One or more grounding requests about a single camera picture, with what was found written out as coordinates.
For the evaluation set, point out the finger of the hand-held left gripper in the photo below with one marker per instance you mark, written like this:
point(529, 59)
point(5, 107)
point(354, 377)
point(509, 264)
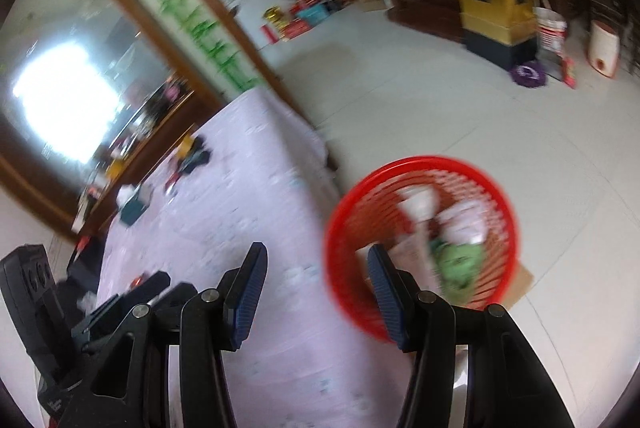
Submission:
point(120, 308)
point(180, 295)

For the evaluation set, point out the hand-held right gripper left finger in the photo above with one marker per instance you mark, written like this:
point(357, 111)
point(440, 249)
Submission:
point(245, 303)

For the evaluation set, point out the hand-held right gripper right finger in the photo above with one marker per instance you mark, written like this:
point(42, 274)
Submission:
point(390, 303)

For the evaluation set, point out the green cloth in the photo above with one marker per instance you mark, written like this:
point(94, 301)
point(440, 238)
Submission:
point(457, 268)

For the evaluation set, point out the red plastic basket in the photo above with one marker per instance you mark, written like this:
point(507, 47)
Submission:
point(350, 218)

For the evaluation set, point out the white medicine box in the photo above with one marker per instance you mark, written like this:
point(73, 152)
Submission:
point(417, 203)

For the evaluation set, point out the white plastic bag orange print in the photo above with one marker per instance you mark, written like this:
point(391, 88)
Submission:
point(462, 223)

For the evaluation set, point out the teal tissue box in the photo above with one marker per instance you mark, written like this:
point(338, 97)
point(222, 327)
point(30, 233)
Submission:
point(132, 210)

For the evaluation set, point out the red packet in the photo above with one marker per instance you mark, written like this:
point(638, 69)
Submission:
point(173, 179)

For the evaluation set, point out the flat cardboard sheet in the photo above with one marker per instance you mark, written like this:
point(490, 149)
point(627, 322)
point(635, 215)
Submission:
point(520, 280)

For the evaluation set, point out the yellow box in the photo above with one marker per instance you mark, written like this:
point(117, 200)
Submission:
point(184, 147)

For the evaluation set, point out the purple bag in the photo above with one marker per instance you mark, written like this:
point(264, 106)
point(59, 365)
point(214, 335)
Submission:
point(527, 74)

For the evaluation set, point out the red gift box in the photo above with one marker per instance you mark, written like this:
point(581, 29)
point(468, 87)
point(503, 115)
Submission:
point(297, 28)

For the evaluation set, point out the gold gift box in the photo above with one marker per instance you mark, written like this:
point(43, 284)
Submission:
point(275, 23)

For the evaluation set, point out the blue gift box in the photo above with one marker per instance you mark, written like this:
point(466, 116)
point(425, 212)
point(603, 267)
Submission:
point(314, 14)

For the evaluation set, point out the white bucket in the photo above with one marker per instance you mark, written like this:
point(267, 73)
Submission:
point(550, 33)

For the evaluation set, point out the white bin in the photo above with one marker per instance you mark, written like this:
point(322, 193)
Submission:
point(602, 50)

